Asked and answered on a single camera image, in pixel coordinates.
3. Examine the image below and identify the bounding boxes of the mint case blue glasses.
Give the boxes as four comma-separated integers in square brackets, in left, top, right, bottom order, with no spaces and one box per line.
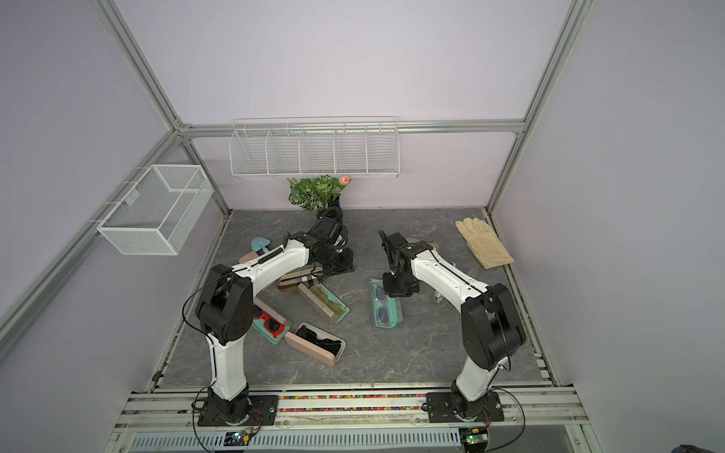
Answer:
[370,279,403,328]

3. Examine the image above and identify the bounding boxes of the pink hard glasses case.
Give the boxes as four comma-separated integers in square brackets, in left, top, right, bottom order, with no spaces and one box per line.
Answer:
[239,251,259,264]

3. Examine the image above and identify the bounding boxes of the plaid beige glasses case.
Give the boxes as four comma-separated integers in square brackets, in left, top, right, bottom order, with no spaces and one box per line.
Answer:
[277,265,324,293]

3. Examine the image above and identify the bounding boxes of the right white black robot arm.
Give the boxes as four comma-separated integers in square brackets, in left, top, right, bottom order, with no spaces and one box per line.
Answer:
[379,230,527,418]

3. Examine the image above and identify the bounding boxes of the grey mint case red sunglasses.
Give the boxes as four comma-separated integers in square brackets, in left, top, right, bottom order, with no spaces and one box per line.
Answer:
[252,298,292,345]

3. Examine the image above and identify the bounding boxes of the teal plastic scraper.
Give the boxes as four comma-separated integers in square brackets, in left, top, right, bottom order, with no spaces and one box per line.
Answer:
[250,237,271,256]

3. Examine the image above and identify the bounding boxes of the long white wire shelf basket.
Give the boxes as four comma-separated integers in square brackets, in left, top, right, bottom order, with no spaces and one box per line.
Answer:
[228,116,400,179]

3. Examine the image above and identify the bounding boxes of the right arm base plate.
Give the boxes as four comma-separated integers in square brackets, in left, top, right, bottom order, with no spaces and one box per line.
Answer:
[421,392,504,424]

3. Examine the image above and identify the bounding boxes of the pink case black sunglasses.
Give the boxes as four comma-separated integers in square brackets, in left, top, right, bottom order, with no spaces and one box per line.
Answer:
[284,323,347,367]

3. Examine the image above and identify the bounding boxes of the white vented cable duct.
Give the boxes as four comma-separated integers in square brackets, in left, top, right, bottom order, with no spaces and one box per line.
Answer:
[125,428,462,452]

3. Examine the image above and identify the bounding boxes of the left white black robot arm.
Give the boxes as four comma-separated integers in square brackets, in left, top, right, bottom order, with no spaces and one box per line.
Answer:
[194,207,354,408]

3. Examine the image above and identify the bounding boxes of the beige work glove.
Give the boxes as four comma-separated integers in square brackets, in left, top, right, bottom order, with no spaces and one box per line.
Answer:
[455,217,515,269]

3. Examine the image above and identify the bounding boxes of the green plant in black vase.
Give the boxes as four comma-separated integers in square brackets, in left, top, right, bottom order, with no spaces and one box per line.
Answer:
[288,175,351,211]

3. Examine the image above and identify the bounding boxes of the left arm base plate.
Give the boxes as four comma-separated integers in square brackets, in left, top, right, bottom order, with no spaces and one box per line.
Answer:
[196,394,279,427]

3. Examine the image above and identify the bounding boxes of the white wire mesh side basket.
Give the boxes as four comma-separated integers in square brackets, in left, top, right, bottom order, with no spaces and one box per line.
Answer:
[96,164,213,256]

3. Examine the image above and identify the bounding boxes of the grey case mint lining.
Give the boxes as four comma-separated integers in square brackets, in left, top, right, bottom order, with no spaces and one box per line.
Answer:
[298,284,350,324]

